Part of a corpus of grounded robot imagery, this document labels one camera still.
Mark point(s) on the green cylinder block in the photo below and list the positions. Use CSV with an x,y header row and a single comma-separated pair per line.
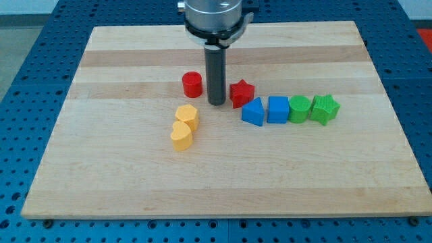
x,y
299,109

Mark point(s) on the wooden board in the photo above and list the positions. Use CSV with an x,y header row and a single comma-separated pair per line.
x,y
110,155

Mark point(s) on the blue triangle block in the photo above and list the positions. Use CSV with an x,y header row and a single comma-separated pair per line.
x,y
253,112

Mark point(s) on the blue cube block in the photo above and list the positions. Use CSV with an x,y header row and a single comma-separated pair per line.
x,y
278,110

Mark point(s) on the red cylinder block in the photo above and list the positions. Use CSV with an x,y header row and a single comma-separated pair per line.
x,y
192,84

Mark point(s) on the yellow heart block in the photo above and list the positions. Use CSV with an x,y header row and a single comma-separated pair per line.
x,y
181,136

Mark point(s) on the green star block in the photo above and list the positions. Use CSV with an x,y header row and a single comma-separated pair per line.
x,y
323,109

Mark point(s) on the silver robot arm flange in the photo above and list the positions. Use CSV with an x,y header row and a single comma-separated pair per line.
x,y
214,24

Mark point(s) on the yellow hexagon block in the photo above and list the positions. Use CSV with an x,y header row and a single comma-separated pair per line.
x,y
189,115

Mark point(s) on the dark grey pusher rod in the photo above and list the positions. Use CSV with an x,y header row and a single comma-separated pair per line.
x,y
215,75

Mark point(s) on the red star block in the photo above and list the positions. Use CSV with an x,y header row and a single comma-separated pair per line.
x,y
241,93

